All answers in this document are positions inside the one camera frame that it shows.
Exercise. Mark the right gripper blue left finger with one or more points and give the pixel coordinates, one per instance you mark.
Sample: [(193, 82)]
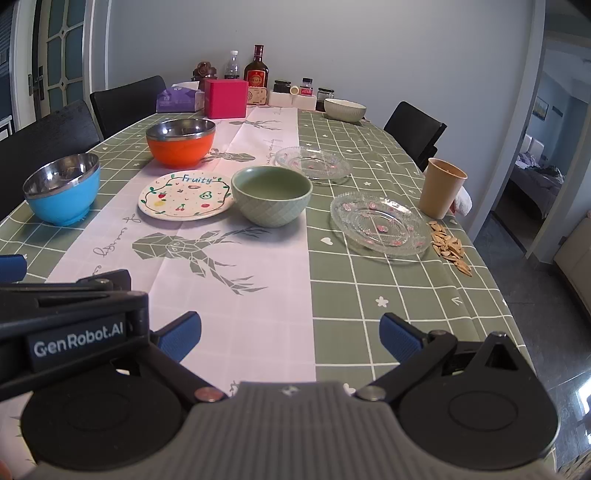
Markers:
[(179, 337)]

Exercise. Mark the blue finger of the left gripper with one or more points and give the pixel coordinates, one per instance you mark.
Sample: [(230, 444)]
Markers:
[(13, 268)]

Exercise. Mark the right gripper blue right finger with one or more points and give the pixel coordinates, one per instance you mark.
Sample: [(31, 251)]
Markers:
[(401, 339)]

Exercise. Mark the blue steel bowl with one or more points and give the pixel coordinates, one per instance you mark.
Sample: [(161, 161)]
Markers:
[(62, 191)]

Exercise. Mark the clear glass plate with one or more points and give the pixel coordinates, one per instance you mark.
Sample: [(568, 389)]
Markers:
[(380, 224), (313, 163)]

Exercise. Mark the fruity painted white plate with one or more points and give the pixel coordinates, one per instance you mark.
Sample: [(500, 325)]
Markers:
[(186, 196)]

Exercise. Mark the green ceramic bowl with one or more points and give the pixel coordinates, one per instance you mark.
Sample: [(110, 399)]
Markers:
[(270, 196)]

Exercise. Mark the orange steel bowl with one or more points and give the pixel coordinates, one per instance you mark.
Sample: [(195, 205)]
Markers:
[(180, 143)]

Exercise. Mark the green checked tablecloth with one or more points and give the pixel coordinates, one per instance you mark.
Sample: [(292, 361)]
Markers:
[(351, 286)]

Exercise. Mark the white deer table runner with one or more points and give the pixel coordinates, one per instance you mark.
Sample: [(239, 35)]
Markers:
[(250, 286)]

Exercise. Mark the black chair near left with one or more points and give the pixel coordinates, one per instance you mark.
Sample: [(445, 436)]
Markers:
[(67, 131)]

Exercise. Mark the black chair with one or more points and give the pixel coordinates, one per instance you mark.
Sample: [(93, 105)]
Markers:
[(117, 108), (416, 132), (67, 131)]

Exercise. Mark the white cloth on stool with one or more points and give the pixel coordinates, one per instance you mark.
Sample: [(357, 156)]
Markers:
[(462, 204)]

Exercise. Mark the beige paper cup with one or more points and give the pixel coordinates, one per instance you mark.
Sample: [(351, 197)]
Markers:
[(443, 181)]

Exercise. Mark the black chair far left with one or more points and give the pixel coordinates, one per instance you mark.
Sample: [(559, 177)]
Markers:
[(117, 108)]

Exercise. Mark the black chair right side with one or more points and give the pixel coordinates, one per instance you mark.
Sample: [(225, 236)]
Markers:
[(416, 132)]

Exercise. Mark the bed in far room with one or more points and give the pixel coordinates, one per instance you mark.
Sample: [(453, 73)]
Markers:
[(541, 183)]

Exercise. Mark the cream bowl at far end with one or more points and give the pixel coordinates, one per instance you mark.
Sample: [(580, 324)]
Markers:
[(344, 110)]

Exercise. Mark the purple tissue box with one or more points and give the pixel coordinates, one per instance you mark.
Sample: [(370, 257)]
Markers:
[(184, 97)]

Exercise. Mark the glass panel door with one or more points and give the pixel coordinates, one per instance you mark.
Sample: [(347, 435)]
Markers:
[(57, 78)]

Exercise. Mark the pink square box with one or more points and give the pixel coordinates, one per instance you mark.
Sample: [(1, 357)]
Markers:
[(225, 98)]

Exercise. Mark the beige small speaker box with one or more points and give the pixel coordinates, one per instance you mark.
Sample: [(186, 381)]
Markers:
[(257, 95)]

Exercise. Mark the small glass jar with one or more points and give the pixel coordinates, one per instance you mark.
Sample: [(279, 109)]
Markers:
[(322, 95)]

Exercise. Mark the white box at far end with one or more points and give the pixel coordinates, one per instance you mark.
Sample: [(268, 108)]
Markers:
[(284, 100)]

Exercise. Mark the red label jar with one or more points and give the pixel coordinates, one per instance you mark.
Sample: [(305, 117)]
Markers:
[(306, 88)]

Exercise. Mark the brown figurine ornament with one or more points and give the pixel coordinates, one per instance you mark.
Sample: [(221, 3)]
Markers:
[(204, 70)]

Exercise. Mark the dark glass jar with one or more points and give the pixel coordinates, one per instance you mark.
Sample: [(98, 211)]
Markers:
[(281, 86)]

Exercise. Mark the clear water bottle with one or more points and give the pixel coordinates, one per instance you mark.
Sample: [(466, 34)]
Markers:
[(232, 69)]

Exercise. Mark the brown liquor bottle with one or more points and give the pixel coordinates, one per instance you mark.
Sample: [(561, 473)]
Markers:
[(256, 72)]

